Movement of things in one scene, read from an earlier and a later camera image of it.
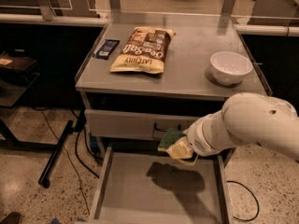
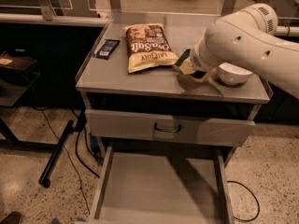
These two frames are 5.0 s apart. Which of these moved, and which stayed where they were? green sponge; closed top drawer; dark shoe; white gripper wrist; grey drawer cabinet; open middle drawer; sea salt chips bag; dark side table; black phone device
Moved: white gripper wrist; sea salt chips bag; green sponge
Stayed: grey drawer cabinet; dark shoe; closed top drawer; open middle drawer; dark side table; black phone device
